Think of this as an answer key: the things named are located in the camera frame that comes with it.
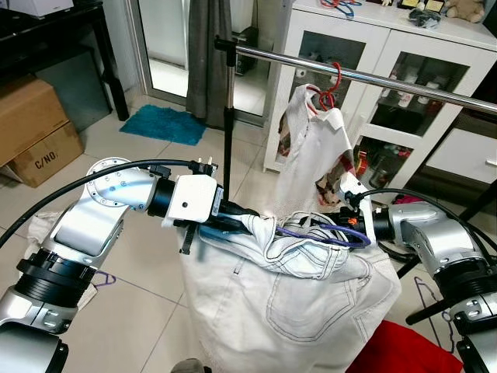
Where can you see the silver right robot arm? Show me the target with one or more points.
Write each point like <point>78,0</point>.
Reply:
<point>423,233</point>

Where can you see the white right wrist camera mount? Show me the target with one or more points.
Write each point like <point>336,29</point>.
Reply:
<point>353,190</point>

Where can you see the black shelf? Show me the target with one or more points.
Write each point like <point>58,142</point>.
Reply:
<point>78,23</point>

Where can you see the red hanger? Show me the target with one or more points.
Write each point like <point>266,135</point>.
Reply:
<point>330,97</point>

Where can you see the teal floor mat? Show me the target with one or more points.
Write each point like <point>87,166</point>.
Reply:
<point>163,124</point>

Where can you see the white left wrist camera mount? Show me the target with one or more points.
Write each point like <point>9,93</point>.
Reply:
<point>190,202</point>

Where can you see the black television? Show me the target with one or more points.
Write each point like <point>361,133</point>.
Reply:
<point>489,74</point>

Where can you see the white glass-door cabinet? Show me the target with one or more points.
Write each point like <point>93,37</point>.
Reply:
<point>369,35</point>

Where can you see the black upright rack pole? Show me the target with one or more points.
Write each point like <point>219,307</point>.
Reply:
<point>228,140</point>

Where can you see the brown teddy bear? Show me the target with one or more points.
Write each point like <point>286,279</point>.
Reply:
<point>466,9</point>

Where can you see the pink object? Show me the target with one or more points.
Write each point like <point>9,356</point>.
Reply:
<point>408,200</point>

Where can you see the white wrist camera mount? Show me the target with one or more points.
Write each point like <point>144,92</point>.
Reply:
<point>353,190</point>
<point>190,202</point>

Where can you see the dark grey board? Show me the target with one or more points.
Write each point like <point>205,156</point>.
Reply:
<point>74,93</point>

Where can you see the white-framed glass door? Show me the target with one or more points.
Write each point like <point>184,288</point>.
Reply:
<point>167,47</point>

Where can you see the chrome clothes rail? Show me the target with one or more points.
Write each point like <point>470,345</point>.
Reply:
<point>404,86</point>

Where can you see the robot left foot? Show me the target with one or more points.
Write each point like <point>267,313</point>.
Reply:
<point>190,367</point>

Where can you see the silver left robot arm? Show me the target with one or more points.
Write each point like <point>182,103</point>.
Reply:
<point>85,229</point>

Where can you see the white box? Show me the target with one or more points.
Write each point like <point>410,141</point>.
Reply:
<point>35,6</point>

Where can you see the white jeans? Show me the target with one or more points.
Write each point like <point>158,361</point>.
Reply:
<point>295,311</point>

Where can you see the plain cardboard box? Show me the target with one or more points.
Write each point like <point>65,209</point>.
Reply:
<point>27,116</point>

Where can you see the purple plastic hanger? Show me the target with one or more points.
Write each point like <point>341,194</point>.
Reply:
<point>318,231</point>
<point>105,274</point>
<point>417,299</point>

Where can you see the grey curtain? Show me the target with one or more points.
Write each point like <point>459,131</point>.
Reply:
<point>206,62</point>

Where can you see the white drawer TV stand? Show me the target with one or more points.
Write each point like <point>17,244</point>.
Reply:
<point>466,155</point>

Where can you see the black upright device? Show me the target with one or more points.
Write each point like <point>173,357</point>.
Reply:
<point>245,50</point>

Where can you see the white hanging shirt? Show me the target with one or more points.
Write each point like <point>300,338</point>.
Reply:
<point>314,155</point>

